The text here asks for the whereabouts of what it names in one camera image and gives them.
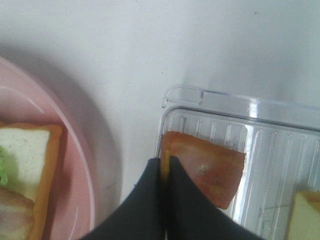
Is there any green lettuce leaf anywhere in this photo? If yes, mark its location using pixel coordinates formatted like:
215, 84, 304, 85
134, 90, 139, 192
0, 146, 10, 186

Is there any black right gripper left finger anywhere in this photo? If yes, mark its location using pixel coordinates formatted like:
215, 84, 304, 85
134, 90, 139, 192
81, 158, 166, 240

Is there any bread slice in right tray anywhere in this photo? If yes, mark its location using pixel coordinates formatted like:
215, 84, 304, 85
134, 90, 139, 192
287, 191, 320, 240

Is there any bread slice from tray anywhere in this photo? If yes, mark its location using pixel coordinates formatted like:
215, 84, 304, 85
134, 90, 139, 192
0, 122, 63, 240

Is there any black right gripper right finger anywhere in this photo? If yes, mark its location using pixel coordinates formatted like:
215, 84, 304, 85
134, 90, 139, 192
166, 156, 261, 240

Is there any right clear plastic tray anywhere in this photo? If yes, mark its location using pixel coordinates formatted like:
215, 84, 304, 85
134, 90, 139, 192
159, 85, 320, 240

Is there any pink round plate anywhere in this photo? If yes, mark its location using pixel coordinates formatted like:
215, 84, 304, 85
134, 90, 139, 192
0, 58, 96, 240

